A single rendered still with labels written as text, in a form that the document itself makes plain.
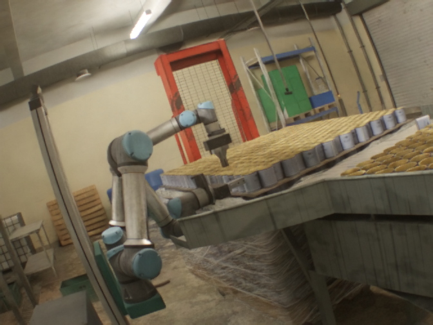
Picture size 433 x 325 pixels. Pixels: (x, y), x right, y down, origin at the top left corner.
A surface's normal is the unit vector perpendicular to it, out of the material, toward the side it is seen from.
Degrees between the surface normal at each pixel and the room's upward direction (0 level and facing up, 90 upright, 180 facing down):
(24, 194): 90
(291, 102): 90
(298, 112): 90
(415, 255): 90
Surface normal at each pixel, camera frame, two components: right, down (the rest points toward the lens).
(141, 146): 0.63, -0.30
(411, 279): -0.87, 0.33
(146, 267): 0.65, -0.04
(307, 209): -0.35, 0.18
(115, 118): 0.37, -0.07
